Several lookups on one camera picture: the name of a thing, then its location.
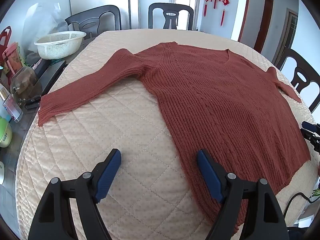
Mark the clear plastic bag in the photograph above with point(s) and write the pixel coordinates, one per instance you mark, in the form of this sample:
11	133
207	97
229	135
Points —
37	20

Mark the clear bottle with metal cap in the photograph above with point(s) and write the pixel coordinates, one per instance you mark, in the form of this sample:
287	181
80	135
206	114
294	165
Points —
12	107

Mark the rust brown knit sweater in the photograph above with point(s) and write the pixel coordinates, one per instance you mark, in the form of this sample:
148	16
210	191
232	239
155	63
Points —
212	105

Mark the brown framed door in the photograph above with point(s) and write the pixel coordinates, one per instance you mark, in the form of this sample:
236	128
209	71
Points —
260	17

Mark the dark wooden chair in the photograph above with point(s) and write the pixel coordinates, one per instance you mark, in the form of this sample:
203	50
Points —
307	67
155	7
105	11

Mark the brown side door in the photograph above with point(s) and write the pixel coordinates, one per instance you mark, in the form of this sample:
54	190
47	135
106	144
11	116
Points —
287	35

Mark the long black box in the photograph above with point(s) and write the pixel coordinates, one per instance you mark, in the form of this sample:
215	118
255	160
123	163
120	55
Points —
51	77

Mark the glass jar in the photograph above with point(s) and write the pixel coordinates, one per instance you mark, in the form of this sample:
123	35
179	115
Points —
23	80

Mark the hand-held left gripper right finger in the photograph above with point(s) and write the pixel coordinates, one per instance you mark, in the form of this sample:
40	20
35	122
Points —
209	177

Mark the beige quilted table mat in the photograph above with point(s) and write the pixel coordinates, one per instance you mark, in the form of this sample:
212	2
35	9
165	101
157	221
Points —
112	130

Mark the white plastic colander basket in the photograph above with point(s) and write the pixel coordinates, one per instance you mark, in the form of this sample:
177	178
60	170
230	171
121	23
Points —
60	46

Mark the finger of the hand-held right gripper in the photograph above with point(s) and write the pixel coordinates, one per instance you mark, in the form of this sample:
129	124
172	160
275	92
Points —
311	138
311	125

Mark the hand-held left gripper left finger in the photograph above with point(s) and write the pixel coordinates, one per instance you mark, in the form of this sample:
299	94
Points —
110	175

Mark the green cup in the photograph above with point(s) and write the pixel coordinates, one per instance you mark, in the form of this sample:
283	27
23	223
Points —
5	132

